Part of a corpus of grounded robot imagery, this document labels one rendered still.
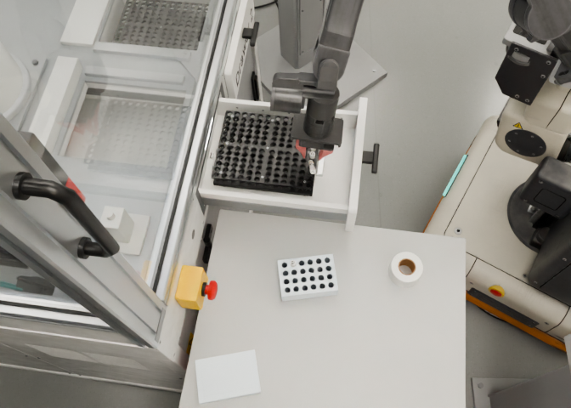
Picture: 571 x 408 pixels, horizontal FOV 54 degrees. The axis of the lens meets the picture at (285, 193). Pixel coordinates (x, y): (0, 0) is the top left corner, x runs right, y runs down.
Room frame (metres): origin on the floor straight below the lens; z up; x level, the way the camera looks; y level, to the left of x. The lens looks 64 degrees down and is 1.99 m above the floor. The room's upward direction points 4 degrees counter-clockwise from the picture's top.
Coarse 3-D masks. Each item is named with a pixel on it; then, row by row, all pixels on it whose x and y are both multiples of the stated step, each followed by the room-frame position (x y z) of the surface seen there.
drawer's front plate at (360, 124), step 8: (360, 104) 0.73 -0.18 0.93; (360, 112) 0.70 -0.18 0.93; (360, 120) 0.68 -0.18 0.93; (360, 128) 0.66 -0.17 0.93; (360, 136) 0.64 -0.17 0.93; (360, 144) 0.62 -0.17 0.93; (360, 152) 0.60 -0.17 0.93; (360, 160) 0.58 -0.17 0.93; (352, 168) 0.59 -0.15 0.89; (360, 168) 0.56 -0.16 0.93; (352, 176) 0.55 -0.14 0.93; (352, 184) 0.53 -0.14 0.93; (352, 192) 0.51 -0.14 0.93; (352, 200) 0.49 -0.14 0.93; (352, 208) 0.47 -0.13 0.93; (352, 216) 0.46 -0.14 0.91; (352, 224) 0.46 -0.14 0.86
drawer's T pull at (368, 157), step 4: (376, 144) 0.63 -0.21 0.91; (376, 148) 0.62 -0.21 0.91; (364, 152) 0.61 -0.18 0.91; (368, 152) 0.61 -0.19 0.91; (372, 152) 0.61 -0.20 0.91; (376, 152) 0.61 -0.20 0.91; (364, 156) 0.60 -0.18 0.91; (368, 156) 0.60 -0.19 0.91; (372, 156) 0.60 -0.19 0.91; (376, 156) 0.60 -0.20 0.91; (364, 160) 0.59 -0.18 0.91; (368, 160) 0.59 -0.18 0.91; (372, 160) 0.59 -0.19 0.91; (376, 160) 0.59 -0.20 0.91; (372, 164) 0.58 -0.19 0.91; (376, 164) 0.58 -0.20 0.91; (372, 168) 0.57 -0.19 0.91; (376, 168) 0.57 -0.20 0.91; (372, 172) 0.56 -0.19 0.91; (376, 172) 0.56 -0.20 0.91
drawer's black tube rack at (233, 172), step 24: (240, 120) 0.72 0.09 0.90; (264, 120) 0.72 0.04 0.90; (288, 120) 0.71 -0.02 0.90; (240, 144) 0.66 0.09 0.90; (264, 144) 0.67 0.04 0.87; (288, 144) 0.65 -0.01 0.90; (240, 168) 0.60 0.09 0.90; (264, 168) 0.59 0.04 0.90; (288, 168) 0.59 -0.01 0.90; (288, 192) 0.55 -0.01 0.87; (312, 192) 0.54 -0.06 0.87
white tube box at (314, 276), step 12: (288, 264) 0.40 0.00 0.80; (300, 264) 0.41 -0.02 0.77; (312, 264) 0.40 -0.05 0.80; (324, 264) 0.40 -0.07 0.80; (288, 276) 0.38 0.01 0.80; (300, 276) 0.37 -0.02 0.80; (312, 276) 0.38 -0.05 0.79; (324, 276) 0.37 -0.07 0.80; (288, 288) 0.35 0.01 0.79; (300, 288) 0.35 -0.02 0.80; (312, 288) 0.36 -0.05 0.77; (324, 288) 0.34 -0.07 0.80; (336, 288) 0.34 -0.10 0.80; (288, 300) 0.33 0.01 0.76
